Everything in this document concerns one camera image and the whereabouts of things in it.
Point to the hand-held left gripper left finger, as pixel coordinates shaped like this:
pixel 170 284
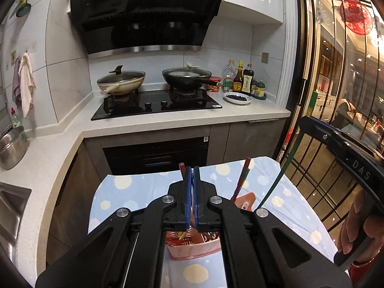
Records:
pixel 187 195

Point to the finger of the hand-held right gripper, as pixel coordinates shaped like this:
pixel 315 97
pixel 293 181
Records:
pixel 318 130

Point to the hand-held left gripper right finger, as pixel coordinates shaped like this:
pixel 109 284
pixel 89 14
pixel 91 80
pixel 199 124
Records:
pixel 196 195

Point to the dark red chopstick gold band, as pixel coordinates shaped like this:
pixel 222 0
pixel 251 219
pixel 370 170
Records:
pixel 182 169

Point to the green chopstick gold band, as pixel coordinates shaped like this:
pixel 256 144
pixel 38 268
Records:
pixel 313 99

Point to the pink perforated utensil holder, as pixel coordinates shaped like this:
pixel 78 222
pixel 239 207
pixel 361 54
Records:
pixel 195 250

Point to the person's right forearm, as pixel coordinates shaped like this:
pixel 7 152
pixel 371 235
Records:
pixel 363 276

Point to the person's right hand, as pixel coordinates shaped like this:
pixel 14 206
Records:
pixel 354 216

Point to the black built-in oven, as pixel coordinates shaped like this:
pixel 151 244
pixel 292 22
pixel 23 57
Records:
pixel 156 156

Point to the grey lower cabinets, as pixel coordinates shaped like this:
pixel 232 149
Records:
pixel 249 138

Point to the small seasoning jars tray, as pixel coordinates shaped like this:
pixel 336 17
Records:
pixel 260 91

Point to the white stone kitchen counter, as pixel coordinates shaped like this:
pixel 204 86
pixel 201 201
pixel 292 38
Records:
pixel 180 123

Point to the dark soy sauce bottle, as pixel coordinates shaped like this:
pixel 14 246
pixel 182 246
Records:
pixel 247 82

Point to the white plate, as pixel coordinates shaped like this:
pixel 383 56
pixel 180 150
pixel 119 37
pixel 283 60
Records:
pixel 237 98

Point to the blue dotted tablecloth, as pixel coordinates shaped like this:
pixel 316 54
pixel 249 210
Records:
pixel 288 216

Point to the black gas stove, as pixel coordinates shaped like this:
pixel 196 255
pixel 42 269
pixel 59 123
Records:
pixel 156 108

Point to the brown sauce bottle yellow cap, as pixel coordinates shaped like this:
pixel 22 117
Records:
pixel 238 81

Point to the clear oil bottle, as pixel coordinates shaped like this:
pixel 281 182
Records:
pixel 228 78

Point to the red instant noodle cup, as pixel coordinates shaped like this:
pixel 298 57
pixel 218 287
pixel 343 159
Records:
pixel 214 84

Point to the black frying pan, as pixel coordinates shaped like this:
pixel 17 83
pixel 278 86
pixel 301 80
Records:
pixel 183 82

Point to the red paper-cut decoration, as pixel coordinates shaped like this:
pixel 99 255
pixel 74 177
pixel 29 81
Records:
pixel 357 15

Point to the glass pan lid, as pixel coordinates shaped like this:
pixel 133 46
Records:
pixel 186 72

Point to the beige wok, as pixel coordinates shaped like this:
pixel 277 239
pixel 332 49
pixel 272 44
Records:
pixel 120 87

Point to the glass wok lid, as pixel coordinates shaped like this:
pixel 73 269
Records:
pixel 121 76

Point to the steel sink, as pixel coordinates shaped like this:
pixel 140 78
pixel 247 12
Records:
pixel 12 213

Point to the steel pot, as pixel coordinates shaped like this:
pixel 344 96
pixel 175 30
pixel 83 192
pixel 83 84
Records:
pixel 12 150

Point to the green dish soap bottle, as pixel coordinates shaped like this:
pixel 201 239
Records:
pixel 15 120

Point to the black range hood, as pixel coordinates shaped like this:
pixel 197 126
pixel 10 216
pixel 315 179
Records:
pixel 144 12

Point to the white hanging towel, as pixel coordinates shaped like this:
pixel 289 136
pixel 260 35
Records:
pixel 27 84

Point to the purple hanging towel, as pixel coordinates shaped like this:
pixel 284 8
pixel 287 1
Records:
pixel 16 87

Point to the green hanging skimmer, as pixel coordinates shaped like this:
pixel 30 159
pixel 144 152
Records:
pixel 23 7

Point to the glass sliding door black frame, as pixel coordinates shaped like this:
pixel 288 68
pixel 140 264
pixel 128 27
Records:
pixel 330 66

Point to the grey wall socket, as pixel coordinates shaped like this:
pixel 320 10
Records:
pixel 265 57

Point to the wall socket with sticker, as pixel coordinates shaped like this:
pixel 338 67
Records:
pixel 13 57

